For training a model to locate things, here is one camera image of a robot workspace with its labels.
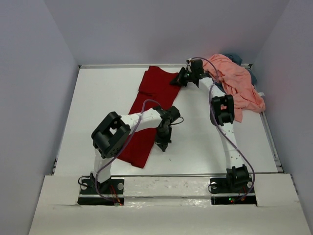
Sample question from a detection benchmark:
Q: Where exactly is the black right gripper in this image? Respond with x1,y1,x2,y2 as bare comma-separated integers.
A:
169,67,195,87

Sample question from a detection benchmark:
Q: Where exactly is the red t shirt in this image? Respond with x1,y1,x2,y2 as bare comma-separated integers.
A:
116,65,181,169

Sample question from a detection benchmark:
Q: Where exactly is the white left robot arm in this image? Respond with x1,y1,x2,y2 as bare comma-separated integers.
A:
90,106,181,194

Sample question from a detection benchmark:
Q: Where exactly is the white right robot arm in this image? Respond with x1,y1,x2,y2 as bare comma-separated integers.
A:
170,57,254,195

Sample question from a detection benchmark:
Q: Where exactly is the pink t shirt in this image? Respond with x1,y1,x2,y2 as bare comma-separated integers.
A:
203,54,266,122

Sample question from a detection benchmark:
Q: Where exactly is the teal blue t shirt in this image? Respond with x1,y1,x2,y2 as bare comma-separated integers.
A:
224,53,257,86

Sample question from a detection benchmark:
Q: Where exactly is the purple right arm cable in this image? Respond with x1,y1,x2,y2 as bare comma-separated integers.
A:
188,57,256,201

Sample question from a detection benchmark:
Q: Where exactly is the aluminium back table rail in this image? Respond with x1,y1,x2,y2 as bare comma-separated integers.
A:
78,63,254,69

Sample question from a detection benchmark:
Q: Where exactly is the aluminium table rail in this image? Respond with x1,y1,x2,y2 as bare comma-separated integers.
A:
78,63,254,69
260,112,284,173
111,173,226,178

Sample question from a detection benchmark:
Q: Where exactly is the aluminium front table rail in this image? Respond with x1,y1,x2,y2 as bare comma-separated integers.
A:
111,173,226,178

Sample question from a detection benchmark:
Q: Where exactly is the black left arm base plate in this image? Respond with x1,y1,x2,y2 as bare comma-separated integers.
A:
77,176,125,206

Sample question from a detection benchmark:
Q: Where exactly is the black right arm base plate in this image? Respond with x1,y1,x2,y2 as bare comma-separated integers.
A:
208,177,257,206

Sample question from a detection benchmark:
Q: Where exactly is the aluminium right table rail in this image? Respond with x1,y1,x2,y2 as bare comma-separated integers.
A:
260,112,284,173

